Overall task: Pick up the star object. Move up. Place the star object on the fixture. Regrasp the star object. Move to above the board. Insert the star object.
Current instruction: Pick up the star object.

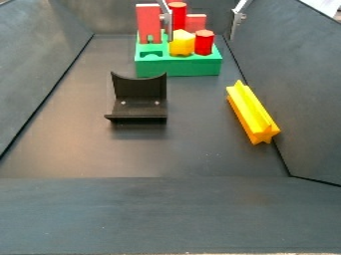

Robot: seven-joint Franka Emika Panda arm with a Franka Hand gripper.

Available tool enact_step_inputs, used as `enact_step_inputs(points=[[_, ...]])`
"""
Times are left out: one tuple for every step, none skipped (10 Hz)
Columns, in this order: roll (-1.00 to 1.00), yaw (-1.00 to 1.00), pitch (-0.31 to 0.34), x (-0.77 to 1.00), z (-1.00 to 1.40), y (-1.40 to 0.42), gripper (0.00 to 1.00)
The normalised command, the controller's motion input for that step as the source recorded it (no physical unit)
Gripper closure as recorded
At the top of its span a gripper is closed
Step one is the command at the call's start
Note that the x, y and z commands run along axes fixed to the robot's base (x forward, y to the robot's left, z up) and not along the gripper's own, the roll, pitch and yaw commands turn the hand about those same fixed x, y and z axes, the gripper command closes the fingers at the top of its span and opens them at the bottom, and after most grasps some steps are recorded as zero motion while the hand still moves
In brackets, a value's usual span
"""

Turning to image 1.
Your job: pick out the red tall cylinder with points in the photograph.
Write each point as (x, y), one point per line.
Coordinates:
(177, 10)

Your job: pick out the red hexagonal prism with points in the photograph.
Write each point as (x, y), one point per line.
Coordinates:
(203, 42)

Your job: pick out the black fixture bracket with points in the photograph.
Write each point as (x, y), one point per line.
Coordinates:
(140, 98)

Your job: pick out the pink rounded square block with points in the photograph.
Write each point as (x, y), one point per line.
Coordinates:
(194, 22)

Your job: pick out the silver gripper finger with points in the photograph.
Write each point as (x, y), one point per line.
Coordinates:
(238, 16)
(167, 17)

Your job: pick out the yellow rounded block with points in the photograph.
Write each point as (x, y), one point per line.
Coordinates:
(182, 43)

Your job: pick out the green shape sorter base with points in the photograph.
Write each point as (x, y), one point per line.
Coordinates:
(152, 61)

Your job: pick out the red arch block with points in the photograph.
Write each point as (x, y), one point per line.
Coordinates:
(148, 23)

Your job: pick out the yellow star prism block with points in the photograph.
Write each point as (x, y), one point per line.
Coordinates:
(255, 120)

